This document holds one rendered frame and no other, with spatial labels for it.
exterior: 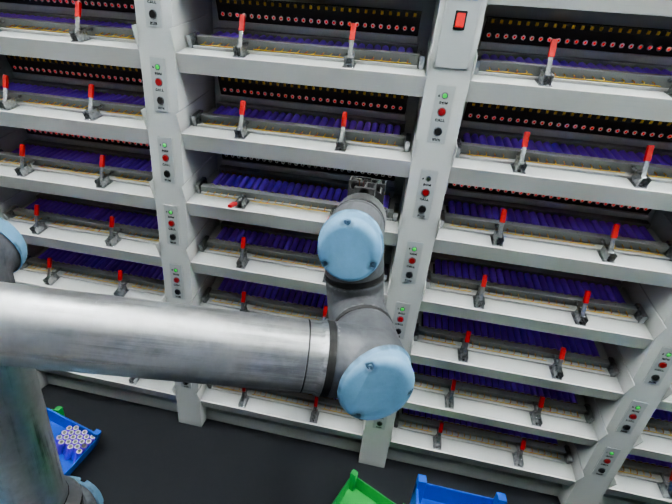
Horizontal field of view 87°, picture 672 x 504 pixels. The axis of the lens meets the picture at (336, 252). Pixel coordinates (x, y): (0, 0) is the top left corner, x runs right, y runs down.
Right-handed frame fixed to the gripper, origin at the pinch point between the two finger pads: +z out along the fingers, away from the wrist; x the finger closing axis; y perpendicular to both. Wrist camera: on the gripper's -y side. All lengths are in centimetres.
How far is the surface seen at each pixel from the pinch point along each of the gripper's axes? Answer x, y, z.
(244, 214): 34.4, -10.8, 10.0
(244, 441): 34, -98, 9
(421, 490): -23, -61, -21
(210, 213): 44.9, -12.2, 10.5
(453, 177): -19.4, 6.5, 10.4
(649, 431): -95, -63, 15
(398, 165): -5.7, 7.8, 9.9
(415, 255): -14.0, -15.0, 9.4
